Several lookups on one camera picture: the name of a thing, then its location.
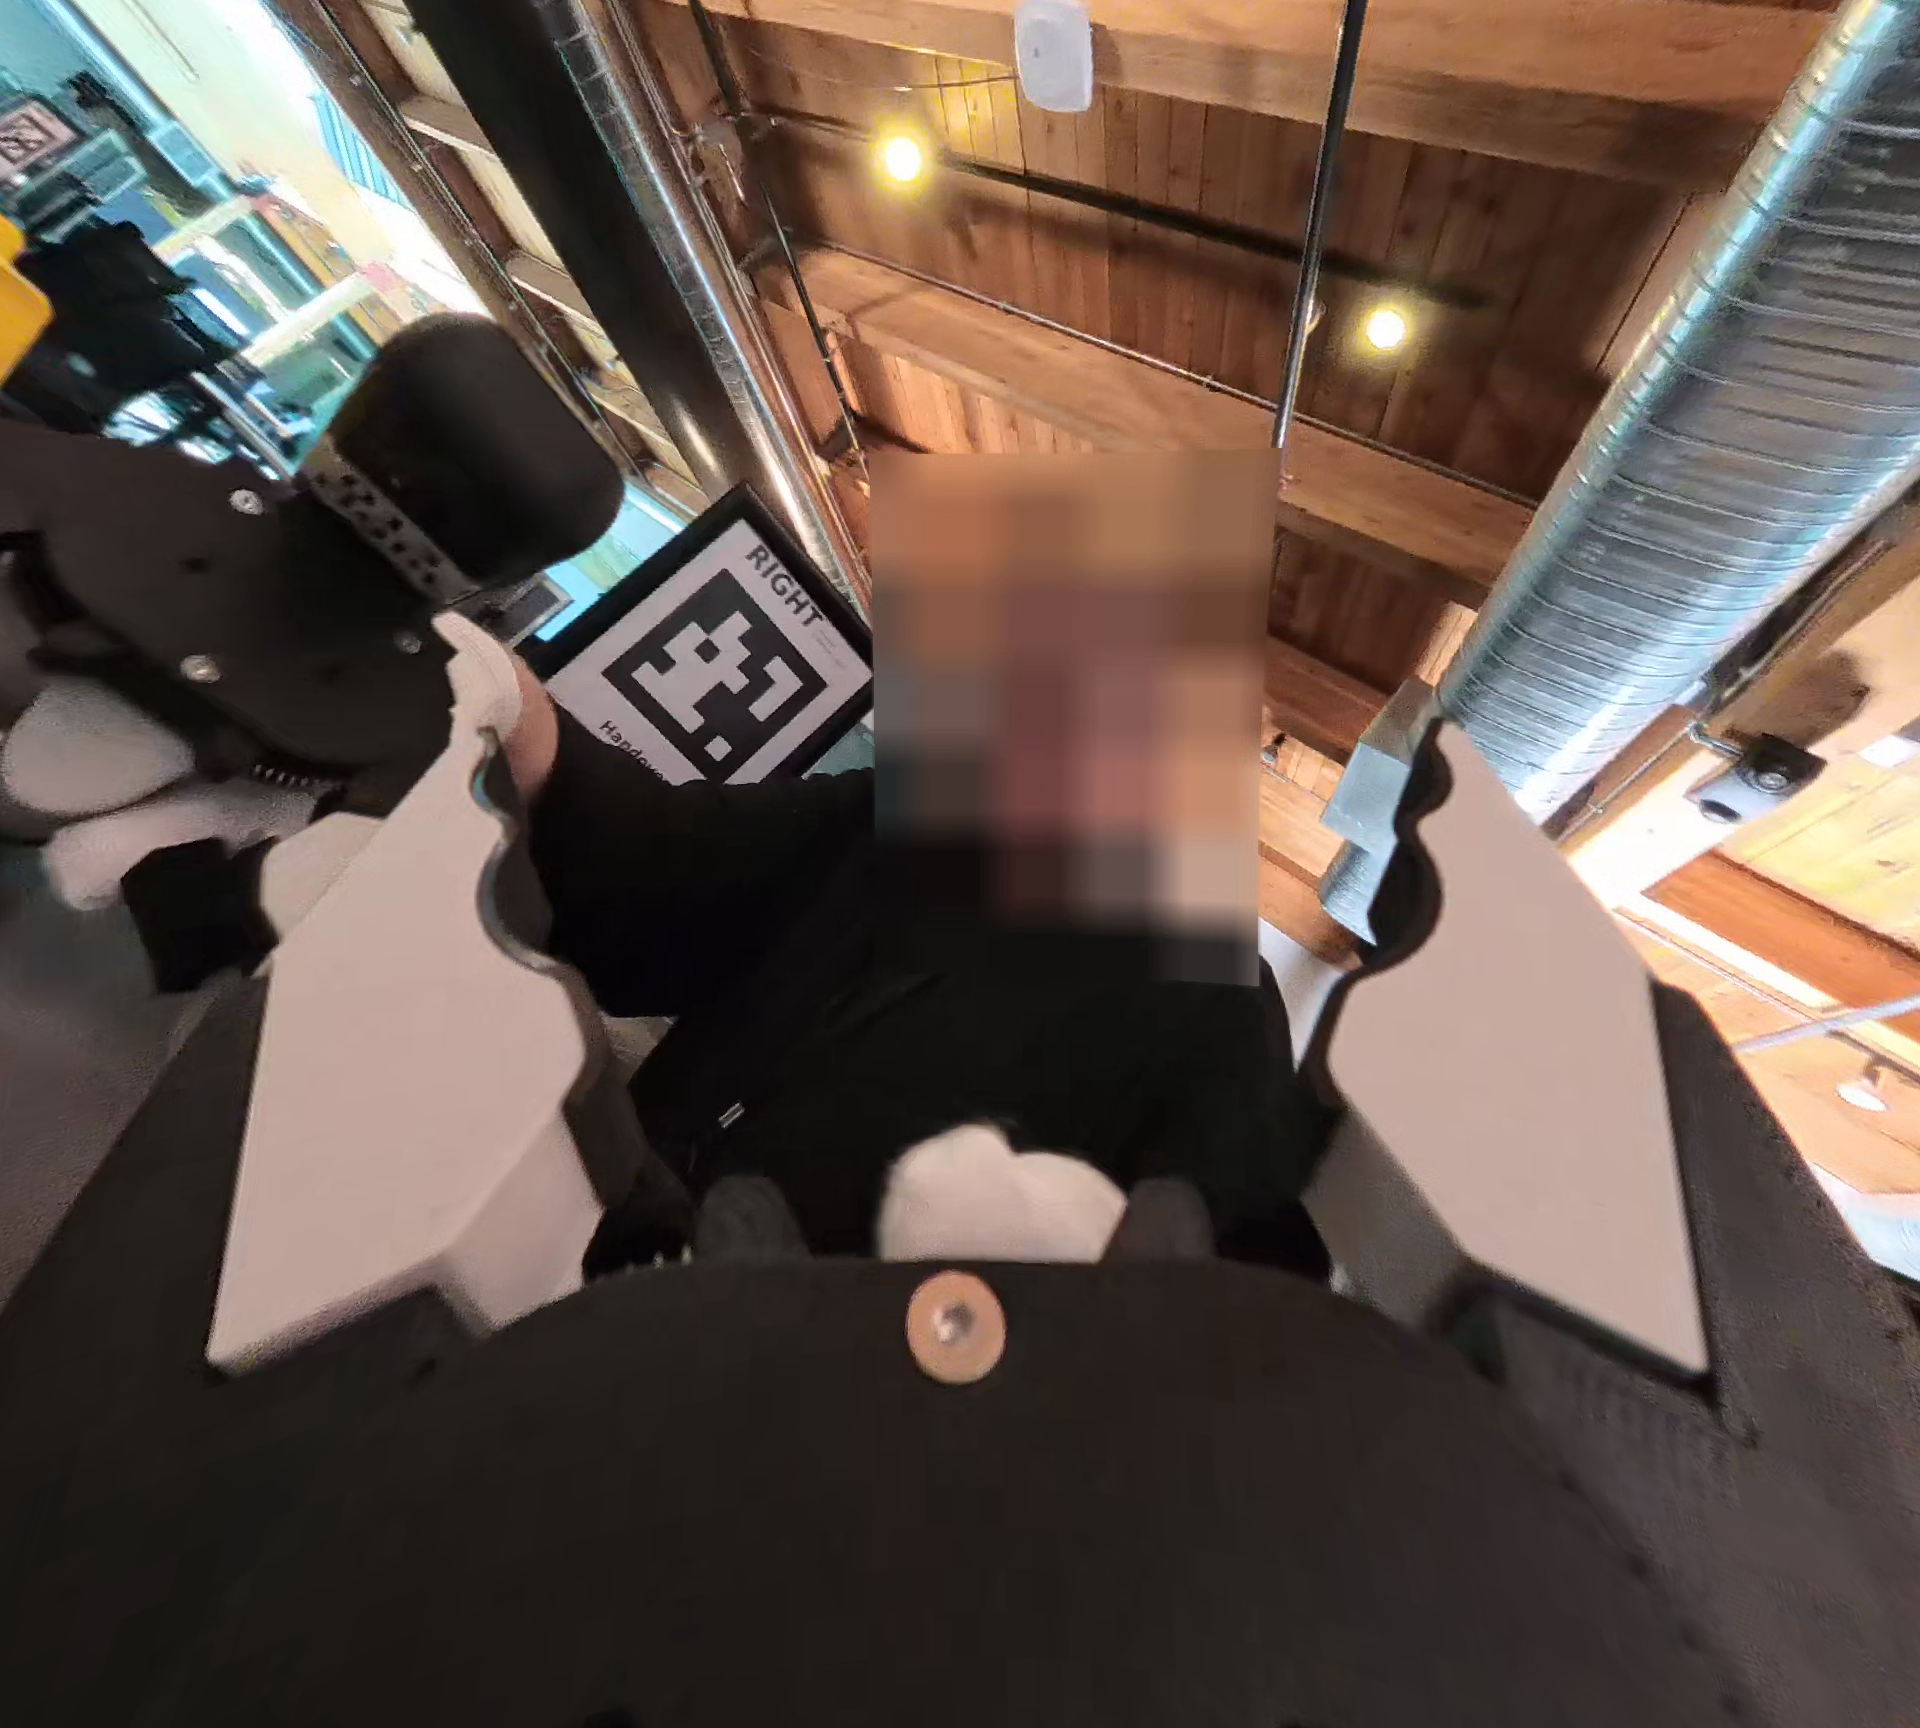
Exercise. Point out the person's right hand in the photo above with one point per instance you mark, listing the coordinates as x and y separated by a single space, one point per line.
90 747

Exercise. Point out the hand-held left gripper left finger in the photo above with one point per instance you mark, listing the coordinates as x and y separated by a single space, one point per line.
390 1083

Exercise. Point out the black ceiling camera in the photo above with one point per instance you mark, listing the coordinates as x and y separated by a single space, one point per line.
1754 777

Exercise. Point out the wooden ceiling beam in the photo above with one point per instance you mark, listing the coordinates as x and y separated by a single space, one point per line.
1124 393
1200 32

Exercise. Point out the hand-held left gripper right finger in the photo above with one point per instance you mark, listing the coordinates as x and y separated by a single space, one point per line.
1531 1083

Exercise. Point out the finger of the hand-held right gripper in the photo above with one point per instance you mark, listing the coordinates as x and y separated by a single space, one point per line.
311 866

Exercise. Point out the dark ceiling rod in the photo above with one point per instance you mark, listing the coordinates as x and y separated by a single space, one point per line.
1334 108

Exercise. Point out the long spiral ceiling duct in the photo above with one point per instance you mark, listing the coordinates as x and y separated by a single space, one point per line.
675 212

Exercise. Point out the track spotlight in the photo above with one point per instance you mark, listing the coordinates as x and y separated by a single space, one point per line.
1865 1091
901 156
1382 326

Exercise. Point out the white ceiling sensor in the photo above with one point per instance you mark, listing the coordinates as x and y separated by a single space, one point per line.
1053 49

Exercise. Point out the person's left hand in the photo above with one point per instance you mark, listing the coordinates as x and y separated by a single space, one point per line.
991 1203

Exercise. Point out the marker sign on stand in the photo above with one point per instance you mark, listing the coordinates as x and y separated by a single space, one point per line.
27 139

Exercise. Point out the large silver spiral duct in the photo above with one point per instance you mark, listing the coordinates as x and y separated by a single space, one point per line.
1724 409

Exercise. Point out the black framed marker poster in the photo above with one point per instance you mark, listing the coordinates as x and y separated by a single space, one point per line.
705 670

